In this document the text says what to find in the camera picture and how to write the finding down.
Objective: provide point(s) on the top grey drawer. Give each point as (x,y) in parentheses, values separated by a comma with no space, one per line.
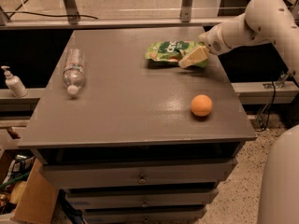
(108,175)

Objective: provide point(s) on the green rice chip bag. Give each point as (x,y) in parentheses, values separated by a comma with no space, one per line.
(170,51)

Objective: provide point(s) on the white pump dispenser bottle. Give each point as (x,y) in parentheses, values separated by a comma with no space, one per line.
(14,83)

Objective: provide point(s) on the grey metal railing frame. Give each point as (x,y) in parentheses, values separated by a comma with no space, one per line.
(80,14)

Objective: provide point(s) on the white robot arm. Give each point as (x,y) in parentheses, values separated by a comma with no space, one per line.
(269,21)

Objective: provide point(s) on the clear plastic water bottle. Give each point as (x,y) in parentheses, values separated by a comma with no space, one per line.
(74,72)

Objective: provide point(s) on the grey drawer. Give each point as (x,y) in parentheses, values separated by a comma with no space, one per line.
(145,215)
(108,175)
(142,198)

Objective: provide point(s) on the middle grey drawer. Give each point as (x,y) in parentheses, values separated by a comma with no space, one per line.
(142,198)

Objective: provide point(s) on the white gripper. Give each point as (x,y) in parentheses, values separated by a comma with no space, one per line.
(214,42)

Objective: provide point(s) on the grey drawer cabinet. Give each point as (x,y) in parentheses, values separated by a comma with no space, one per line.
(134,110)

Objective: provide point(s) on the bottom grey drawer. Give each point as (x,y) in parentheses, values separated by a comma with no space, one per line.
(145,215)

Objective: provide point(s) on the brown cardboard box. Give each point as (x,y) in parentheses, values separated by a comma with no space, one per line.
(26,196)

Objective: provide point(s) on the orange fruit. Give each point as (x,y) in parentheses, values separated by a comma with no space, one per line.
(201,105)

